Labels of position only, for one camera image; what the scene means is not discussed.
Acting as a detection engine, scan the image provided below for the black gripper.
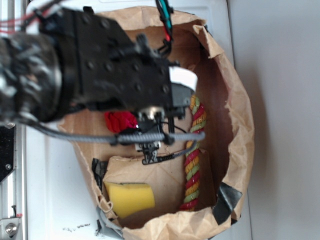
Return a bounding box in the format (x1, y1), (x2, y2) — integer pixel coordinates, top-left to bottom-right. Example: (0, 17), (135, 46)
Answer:
(39, 6), (198, 165)

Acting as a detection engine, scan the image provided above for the red paper ball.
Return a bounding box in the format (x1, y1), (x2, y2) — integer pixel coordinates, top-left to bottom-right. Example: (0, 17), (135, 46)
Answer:
(104, 111), (138, 133)

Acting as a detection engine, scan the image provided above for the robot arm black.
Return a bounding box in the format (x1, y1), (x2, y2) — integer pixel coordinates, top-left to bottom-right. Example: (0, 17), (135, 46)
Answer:
(0, 5), (204, 165)

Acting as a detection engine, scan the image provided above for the yellow sponge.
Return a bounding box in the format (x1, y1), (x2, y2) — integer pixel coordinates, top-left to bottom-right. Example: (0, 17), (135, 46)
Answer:
(104, 181), (156, 219)

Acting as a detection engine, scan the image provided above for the white plastic tray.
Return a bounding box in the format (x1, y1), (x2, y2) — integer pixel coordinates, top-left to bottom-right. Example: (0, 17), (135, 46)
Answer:
(24, 0), (253, 240)

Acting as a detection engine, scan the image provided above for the brown paper bag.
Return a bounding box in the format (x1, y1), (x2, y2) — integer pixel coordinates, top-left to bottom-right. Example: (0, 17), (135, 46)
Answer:
(73, 11), (255, 240)

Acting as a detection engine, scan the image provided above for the grey braided cable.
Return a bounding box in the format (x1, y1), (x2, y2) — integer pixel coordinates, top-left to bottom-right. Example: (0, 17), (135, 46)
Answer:
(19, 117), (206, 163)

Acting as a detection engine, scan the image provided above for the red green wire bundle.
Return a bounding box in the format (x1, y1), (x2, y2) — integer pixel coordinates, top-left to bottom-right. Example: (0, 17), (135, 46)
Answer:
(154, 0), (176, 55)

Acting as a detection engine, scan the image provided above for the black metal bracket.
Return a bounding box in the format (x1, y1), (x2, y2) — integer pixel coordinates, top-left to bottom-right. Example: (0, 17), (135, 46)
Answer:
(0, 126), (16, 184)

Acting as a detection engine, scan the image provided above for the red yellow green rope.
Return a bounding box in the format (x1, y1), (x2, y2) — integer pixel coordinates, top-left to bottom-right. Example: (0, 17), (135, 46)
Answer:
(178, 94), (208, 212)

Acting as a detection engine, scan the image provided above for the aluminium frame rail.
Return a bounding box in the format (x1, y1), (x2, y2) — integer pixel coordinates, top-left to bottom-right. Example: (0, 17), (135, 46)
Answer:
(0, 0), (28, 240)

